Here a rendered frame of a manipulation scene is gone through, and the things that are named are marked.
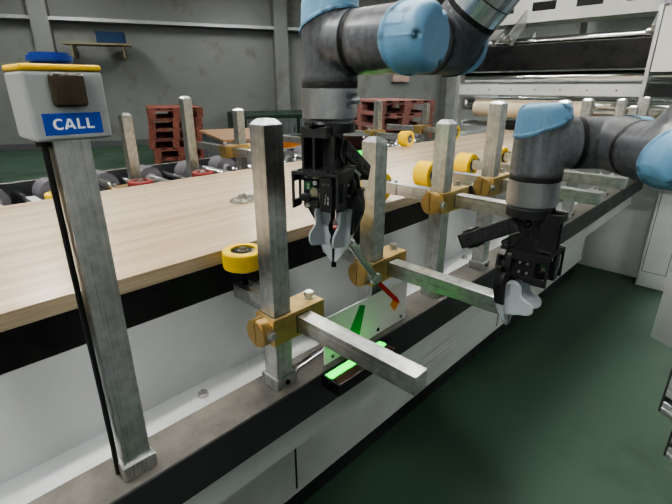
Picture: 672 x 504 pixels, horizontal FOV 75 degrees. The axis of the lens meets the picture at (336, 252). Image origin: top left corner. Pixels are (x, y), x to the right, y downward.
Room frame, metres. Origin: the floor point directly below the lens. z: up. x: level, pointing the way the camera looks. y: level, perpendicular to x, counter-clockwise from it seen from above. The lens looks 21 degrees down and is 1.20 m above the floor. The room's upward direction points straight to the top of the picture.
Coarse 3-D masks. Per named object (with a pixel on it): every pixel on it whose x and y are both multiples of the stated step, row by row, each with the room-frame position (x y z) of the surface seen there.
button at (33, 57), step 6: (30, 54) 0.45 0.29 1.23; (36, 54) 0.45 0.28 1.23; (42, 54) 0.46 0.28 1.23; (48, 54) 0.46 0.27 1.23; (54, 54) 0.46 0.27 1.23; (60, 54) 0.47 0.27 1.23; (66, 54) 0.47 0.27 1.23; (30, 60) 0.46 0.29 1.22; (36, 60) 0.46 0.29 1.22; (42, 60) 0.46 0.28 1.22; (48, 60) 0.46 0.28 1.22; (54, 60) 0.46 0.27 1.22; (60, 60) 0.46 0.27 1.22; (66, 60) 0.47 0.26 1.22; (72, 60) 0.48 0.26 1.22
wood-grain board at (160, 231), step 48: (432, 144) 2.45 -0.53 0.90; (480, 144) 2.45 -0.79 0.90; (144, 192) 1.30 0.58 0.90; (192, 192) 1.30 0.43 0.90; (240, 192) 1.30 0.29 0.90; (288, 192) 1.30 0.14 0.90; (0, 240) 0.86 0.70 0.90; (48, 240) 0.86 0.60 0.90; (144, 240) 0.86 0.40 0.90; (192, 240) 0.86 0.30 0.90; (240, 240) 0.86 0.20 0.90; (288, 240) 0.92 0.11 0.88; (0, 288) 0.63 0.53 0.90; (48, 288) 0.63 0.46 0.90
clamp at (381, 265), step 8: (384, 248) 0.89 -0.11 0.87; (400, 248) 0.89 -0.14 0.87; (384, 256) 0.84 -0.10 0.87; (392, 256) 0.85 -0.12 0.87; (400, 256) 0.87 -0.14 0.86; (352, 264) 0.81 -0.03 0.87; (360, 264) 0.80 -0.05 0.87; (376, 264) 0.81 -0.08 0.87; (384, 264) 0.83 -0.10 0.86; (352, 272) 0.81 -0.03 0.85; (360, 272) 0.80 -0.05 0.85; (384, 272) 0.83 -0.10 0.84; (352, 280) 0.81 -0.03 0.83; (360, 280) 0.80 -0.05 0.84; (384, 280) 0.83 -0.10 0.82
